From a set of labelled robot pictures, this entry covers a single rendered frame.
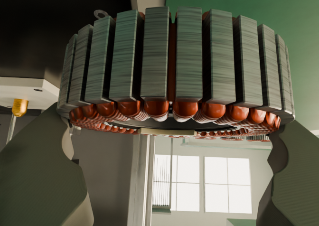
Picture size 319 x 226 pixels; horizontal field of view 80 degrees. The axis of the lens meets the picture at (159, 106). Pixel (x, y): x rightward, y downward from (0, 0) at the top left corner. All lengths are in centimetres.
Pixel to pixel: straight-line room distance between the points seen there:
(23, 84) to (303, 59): 32
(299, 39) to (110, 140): 48
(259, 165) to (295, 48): 743
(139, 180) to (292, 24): 34
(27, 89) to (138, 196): 26
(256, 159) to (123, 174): 714
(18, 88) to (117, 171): 35
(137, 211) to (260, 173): 732
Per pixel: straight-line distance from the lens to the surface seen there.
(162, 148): 671
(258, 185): 766
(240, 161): 734
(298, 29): 20
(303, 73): 30
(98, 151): 58
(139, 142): 40
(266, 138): 102
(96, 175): 58
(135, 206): 41
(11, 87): 31
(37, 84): 28
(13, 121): 47
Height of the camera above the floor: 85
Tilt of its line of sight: 13 degrees down
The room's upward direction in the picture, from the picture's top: 177 degrees counter-clockwise
